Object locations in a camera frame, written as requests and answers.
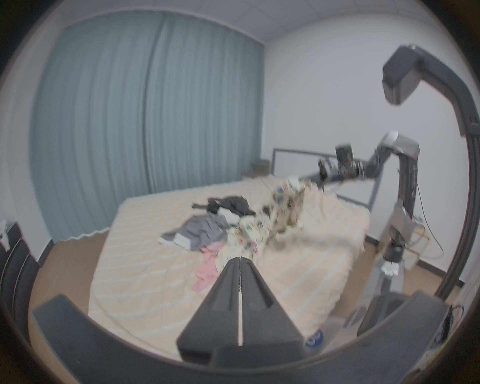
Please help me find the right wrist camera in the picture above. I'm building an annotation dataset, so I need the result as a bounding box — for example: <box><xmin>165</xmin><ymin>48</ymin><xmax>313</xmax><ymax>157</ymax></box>
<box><xmin>335</xmin><ymin>143</ymin><xmax>355</xmax><ymax>166</ymax></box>

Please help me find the bed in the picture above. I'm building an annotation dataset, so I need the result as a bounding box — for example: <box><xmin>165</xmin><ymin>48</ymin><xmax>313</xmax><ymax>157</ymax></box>
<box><xmin>88</xmin><ymin>148</ymin><xmax>379</xmax><ymax>361</ymax></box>

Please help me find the black garment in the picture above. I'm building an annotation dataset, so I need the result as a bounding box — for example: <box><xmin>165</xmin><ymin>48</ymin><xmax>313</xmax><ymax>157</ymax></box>
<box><xmin>192</xmin><ymin>196</ymin><xmax>257</xmax><ymax>218</ymax></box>

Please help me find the blue-green curtain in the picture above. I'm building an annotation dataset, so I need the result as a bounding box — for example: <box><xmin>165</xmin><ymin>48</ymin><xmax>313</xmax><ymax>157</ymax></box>
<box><xmin>30</xmin><ymin>11</ymin><xmax>265</xmax><ymax>244</ymax></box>

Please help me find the pink garment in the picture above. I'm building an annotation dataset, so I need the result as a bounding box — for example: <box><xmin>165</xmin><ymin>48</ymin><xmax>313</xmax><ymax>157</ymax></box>
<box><xmin>192</xmin><ymin>241</ymin><xmax>227</xmax><ymax>293</ymax></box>

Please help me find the grey bedside table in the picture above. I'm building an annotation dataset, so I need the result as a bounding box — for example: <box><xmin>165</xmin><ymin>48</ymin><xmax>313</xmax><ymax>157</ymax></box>
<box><xmin>242</xmin><ymin>159</ymin><xmax>276</xmax><ymax>181</ymax></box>

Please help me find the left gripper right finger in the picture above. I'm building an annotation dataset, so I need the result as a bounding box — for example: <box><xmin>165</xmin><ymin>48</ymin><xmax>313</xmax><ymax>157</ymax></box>
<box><xmin>240</xmin><ymin>257</ymin><xmax>306</xmax><ymax>349</ymax></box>

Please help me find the grey garment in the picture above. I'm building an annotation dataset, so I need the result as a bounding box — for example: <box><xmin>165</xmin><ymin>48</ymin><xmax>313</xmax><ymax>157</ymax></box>
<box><xmin>159</xmin><ymin>214</ymin><xmax>231</xmax><ymax>252</ymax></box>

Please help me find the black cable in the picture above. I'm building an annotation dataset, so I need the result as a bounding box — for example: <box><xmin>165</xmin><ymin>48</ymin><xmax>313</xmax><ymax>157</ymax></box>
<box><xmin>415</xmin><ymin>180</ymin><xmax>444</xmax><ymax>260</ymax></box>

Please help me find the white printed pyjama top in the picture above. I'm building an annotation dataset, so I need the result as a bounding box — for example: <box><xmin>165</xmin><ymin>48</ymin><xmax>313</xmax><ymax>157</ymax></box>
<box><xmin>225</xmin><ymin>177</ymin><xmax>314</xmax><ymax>265</ymax></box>

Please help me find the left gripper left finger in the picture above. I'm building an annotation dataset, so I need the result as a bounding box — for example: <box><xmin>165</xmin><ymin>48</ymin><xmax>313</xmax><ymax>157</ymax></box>
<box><xmin>177</xmin><ymin>257</ymin><xmax>241</xmax><ymax>364</ymax></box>

